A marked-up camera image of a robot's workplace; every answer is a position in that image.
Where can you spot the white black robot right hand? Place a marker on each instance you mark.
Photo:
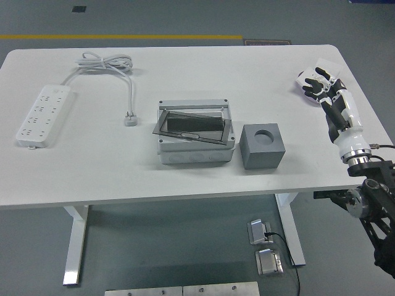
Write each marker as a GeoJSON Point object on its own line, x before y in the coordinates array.
{"type": "Point", "coordinates": [351, 135]}

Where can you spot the transparent hinged box lid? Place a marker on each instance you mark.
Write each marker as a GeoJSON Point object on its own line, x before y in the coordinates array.
{"type": "Point", "coordinates": [194, 123]}

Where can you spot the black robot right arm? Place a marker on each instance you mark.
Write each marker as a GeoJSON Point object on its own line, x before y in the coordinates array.
{"type": "Point", "coordinates": [373, 197]}

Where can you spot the silver floor socket box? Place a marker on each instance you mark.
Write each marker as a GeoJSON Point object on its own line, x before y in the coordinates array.
{"type": "Point", "coordinates": [267, 262]}
{"type": "Point", "coordinates": [257, 231]}

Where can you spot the grey plastic junction box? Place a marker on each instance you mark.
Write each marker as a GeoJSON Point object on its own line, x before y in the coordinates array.
{"type": "Point", "coordinates": [197, 154]}

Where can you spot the white socket panel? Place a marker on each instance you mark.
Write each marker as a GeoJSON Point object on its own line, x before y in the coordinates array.
{"type": "Point", "coordinates": [321, 79]}

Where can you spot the purple plastic tray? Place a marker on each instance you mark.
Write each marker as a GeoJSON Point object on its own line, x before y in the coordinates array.
{"type": "Point", "coordinates": [300, 89]}

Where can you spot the grey cube holder block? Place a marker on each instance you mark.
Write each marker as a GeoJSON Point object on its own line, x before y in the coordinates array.
{"type": "Point", "coordinates": [262, 158]}

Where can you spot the white table leg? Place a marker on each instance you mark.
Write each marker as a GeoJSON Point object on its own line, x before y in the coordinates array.
{"type": "Point", "coordinates": [291, 234]}
{"type": "Point", "coordinates": [75, 246]}

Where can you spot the dark floor sign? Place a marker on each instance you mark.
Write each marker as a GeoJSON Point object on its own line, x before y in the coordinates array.
{"type": "Point", "coordinates": [267, 42]}

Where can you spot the grey metal plate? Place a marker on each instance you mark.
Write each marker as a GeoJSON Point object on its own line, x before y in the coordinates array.
{"type": "Point", "coordinates": [143, 291]}
{"type": "Point", "coordinates": [220, 289]}

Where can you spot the dark floor hatch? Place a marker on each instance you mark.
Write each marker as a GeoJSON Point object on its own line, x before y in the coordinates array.
{"type": "Point", "coordinates": [79, 9]}

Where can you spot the white power strip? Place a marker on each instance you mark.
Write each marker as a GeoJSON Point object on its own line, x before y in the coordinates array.
{"type": "Point", "coordinates": [43, 114]}

